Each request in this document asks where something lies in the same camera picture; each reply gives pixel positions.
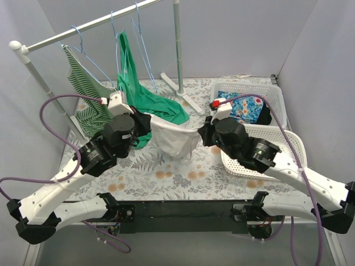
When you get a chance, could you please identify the white tank top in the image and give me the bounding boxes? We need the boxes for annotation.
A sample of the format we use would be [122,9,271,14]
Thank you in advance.
[150,114,201,158]

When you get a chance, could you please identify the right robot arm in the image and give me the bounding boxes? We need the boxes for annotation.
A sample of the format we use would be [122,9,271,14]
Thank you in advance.
[198,116,354,234]

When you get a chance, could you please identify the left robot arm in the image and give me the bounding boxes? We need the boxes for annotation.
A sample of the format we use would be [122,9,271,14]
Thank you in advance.
[7,111,151,244]

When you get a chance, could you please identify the green striped tank top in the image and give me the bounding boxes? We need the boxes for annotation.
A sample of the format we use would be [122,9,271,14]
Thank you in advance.
[62,45,116,138]

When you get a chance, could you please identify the blue floral garment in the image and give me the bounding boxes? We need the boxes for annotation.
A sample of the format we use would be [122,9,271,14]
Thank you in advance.
[230,96,264,124]

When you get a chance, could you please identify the black garment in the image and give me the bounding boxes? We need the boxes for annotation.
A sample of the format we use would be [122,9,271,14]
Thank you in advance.
[256,103,272,126]

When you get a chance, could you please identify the green t-shirt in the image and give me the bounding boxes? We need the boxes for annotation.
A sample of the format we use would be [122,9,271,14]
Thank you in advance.
[116,30,191,150]

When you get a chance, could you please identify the floral patterned table mat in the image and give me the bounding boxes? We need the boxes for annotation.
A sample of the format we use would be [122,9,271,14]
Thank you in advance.
[54,77,300,202]

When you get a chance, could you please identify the white laundry basket upright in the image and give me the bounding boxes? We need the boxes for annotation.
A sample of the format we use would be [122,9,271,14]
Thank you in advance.
[210,81,287,129]

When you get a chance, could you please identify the white laundry basket tipped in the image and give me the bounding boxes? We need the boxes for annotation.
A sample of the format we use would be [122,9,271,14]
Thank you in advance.
[221,124,307,181]

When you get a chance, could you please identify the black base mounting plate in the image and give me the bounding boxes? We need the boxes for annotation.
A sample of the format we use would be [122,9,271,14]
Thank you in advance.
[108,199,265,234]

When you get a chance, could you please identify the white clothes rack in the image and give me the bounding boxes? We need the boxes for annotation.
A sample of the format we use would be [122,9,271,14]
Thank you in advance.
[8,0,205,141]

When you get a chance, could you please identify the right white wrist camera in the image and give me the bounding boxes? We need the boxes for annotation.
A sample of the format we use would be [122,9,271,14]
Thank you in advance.
[210,98,232,123]

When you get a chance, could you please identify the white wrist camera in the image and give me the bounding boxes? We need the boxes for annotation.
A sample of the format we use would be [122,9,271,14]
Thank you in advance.
[210,98,232,123]
[100,90,133,116]

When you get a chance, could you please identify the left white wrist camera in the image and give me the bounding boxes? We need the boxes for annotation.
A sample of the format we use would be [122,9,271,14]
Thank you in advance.
[100,90,133,116]

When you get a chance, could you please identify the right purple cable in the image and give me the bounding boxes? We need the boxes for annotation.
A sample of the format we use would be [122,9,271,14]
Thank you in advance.
[221,95,324,266]

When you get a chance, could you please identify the purple cable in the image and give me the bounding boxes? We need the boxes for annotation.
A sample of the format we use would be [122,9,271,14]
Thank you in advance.
[221,95,324,266]
[0,94,133,254]

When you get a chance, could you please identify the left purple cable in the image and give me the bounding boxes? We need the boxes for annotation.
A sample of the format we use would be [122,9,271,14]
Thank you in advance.
[0,94,133,254]

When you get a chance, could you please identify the blue wire hanger with striped top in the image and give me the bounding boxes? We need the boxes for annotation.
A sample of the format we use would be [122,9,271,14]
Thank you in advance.
[58,25,115,89]

